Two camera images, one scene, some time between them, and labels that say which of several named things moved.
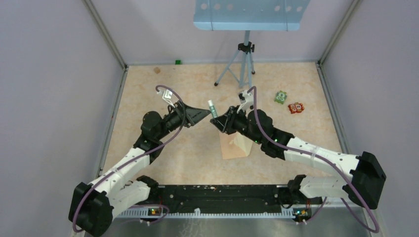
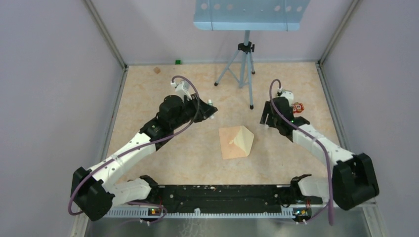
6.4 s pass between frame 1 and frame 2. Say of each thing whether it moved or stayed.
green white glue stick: stayed
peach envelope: stayed
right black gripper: moved
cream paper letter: stayed
